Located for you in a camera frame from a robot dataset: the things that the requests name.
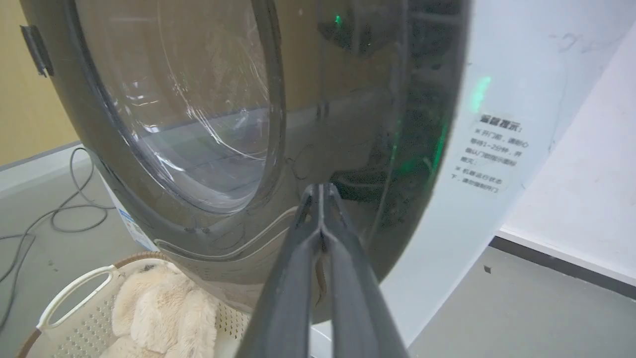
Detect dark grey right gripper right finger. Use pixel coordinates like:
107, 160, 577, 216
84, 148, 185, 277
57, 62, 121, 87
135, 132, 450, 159
322, 183, 409, 358

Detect white plastic laundry basket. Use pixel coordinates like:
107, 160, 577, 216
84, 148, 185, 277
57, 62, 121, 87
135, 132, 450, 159
17, 251, 251, 358

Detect dark glass washing machine door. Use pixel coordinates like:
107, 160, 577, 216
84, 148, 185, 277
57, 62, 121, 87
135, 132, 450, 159
19, 0, 472, 325

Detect white warning label sticker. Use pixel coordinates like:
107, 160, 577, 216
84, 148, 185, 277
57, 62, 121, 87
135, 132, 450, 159
450, 113, 530, 193

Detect grey cable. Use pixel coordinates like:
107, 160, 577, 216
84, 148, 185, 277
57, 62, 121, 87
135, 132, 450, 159
0, 147, 116, 331

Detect white washing machine body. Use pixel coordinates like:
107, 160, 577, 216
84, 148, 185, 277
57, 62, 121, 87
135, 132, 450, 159
97, 0, 636, 358

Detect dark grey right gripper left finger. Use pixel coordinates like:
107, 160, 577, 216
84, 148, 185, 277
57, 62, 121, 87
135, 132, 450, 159
235, 184, 323, 358

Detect cream plush toy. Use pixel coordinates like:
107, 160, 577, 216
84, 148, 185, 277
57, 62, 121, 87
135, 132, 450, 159
99, 264, 220, 358

